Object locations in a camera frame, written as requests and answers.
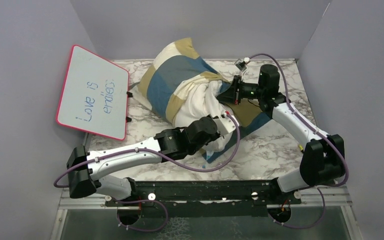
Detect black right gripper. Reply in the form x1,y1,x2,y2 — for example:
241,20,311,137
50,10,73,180
213,75,265,106

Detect white pillow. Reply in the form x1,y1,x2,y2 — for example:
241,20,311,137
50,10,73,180
173,80,233,157

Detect blue beige checked pillowcase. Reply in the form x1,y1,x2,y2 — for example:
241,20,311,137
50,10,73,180
130,37,272,164

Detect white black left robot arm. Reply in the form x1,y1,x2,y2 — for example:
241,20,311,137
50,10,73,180
66,116,225,199

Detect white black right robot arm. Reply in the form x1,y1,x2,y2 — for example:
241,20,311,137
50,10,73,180
217,64,347,204

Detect black yellow marker pen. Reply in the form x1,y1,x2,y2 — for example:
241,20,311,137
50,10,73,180
298,144,304,152

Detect black whiteboard clip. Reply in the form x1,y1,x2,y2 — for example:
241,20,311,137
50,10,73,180
126,91,133,98

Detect pink framed whiteboard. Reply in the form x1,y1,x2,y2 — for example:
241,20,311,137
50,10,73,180
55,45,130,141

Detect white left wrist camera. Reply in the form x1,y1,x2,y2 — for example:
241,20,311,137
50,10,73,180
212,112,240,136

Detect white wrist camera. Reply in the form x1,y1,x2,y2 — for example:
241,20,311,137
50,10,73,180
234,57,251,81
212,112,240,136

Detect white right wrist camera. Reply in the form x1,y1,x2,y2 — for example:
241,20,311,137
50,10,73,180
234,57,251,81

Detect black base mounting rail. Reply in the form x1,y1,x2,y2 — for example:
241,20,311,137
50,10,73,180
105,180,302,218

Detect aluminium frame rail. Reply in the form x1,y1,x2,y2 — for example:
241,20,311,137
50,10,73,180
50,187,363,240

